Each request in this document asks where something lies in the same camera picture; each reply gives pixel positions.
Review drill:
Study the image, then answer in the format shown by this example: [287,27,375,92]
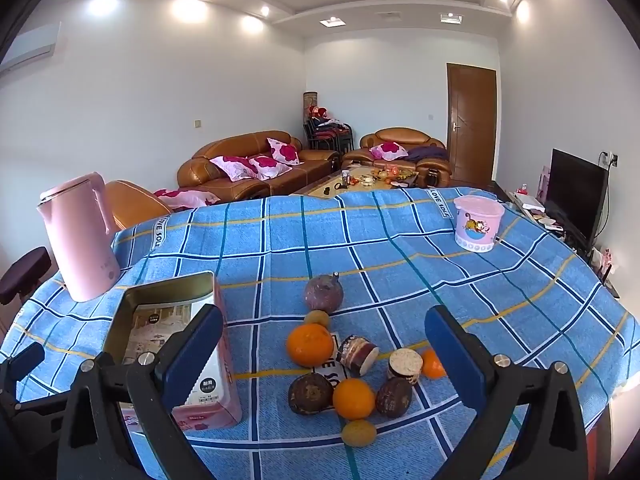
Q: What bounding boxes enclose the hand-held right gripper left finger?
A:
[56,304,224,480]

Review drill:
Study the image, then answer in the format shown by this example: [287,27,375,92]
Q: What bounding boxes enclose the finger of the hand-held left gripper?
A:
[0,342,46,396]

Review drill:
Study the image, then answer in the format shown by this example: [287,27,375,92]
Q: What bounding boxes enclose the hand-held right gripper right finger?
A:
[424,305,591,480]

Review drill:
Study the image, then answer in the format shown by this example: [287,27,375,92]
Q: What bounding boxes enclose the small orange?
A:
[421,349,447,380]

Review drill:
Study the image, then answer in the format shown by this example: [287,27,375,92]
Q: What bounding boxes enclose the pink cookie tin box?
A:
[102,271,243,433]

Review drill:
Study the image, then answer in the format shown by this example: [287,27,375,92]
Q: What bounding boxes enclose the dark brown passion fruit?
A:
[288,373,335,416]
[375,376,414,419]

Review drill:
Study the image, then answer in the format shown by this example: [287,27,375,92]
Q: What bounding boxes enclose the snack packet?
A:
[336,335,380,377]

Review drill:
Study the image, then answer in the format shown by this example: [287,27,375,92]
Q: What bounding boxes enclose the medium orange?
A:
[332,378,377,421]

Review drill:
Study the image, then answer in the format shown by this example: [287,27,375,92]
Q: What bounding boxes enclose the cut purple yam piece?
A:
[387,348,425,386]

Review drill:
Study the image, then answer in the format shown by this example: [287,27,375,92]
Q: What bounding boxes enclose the dark purple stool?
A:
[0,249,54,307]

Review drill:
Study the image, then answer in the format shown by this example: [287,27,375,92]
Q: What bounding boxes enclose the large orange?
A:
[286,323,336,367]

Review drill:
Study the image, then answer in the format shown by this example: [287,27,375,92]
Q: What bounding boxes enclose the small yellow fruit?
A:
[341,419,378,448]

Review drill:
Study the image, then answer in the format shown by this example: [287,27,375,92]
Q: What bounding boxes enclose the pink cartoon plastic bucket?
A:
[453,196,506,252]

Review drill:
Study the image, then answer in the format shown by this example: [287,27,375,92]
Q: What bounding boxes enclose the blue checked tablecloth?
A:
[0,186,630,480]

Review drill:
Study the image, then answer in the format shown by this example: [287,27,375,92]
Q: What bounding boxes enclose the pink electric kettle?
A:
[37,172,121,303]

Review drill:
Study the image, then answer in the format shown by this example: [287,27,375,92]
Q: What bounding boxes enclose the purple round fruit with stem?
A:
[304,272,345,314]

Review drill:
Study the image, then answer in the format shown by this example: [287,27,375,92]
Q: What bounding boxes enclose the orange leather seat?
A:
[104,180,173,232]

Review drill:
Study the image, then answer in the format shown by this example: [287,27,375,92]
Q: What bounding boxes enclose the cluttered television cabinet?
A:
[505,187,622,301]

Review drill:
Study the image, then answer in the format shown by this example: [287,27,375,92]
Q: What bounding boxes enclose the pink floral pillow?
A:
[267,137,302,167]
[370,142,407,162]
[210,156,259,182]
[249,156,294,182]

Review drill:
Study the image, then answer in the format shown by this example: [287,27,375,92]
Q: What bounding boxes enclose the black television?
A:
[542,149,609,252]

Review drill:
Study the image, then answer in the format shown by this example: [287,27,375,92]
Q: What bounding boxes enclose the dark purple blanket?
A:
[407,146,449,164]

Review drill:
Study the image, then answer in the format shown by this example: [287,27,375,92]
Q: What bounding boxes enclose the brown leather sofa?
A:
[177,131,343,200]

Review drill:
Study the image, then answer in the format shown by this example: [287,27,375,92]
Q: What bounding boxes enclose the wooden coffee table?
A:
[302,165,421,200]

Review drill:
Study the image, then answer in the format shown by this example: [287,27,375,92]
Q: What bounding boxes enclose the brown leather armchair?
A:
[345,127,452,187]

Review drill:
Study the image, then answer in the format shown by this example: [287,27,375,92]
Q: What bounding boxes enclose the brown wooden door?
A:
[446,62,498,187]

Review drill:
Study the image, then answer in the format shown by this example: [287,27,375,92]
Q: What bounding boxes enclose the stacked dark chairs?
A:
[304,117,355,155]

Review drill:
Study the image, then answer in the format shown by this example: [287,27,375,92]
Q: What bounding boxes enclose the white air conditioner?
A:
[0,22,62,75]

